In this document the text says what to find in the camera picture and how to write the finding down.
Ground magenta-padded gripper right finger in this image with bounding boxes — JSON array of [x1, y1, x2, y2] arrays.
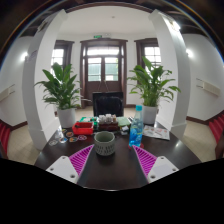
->
[[131, 144, 180, 185]]

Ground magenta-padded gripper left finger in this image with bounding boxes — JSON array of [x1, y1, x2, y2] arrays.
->
[[45, 144, 96, 185]]

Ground clear blue-capped drink bottle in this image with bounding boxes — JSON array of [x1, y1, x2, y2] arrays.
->
[[128, 104, 145, 148]]

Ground flat round red coaster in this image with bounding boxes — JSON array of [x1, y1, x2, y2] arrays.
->
[[128, 142, 145, 150]]

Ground white printed brochure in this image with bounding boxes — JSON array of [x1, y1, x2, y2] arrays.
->
[[143, 124, 171, 141]]

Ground red plastic box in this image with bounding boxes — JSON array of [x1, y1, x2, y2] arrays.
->
[[72, 121, 95, 136]]

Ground grey-green patterned mug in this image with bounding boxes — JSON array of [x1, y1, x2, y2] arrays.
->
[[93, 130, 116, 157]]

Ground green flat tray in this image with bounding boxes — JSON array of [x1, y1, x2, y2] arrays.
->
[[79, 116, 98, 124]]

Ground green folded cloth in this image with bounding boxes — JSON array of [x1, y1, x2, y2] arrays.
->
[[116, 116, 132, 128]]

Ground brown box of white packets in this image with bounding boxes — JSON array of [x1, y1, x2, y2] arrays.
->
[[97, 113, 120, 132]]

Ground small potted leafy plant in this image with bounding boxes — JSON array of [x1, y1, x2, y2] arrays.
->
[[34, 62, 83, 129]]

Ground black office chair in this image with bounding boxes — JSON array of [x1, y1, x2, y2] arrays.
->
[[92, 91, 125, 118]]

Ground large potted leafy plant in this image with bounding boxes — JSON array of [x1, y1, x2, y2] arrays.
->
[[127, 55, 182, 126]]

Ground brown wooden glazed door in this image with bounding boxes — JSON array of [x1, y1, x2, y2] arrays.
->
[[79, 38, 129, 108]]

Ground brown-framed window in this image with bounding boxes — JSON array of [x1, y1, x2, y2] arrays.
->
[[134, 37, 163, 78], [51, 39, 75, 78]]

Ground white wall-mounted unit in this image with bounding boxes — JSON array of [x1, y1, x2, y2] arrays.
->
[[196, 78, 222, 98], [0, 83, 16, 103]]

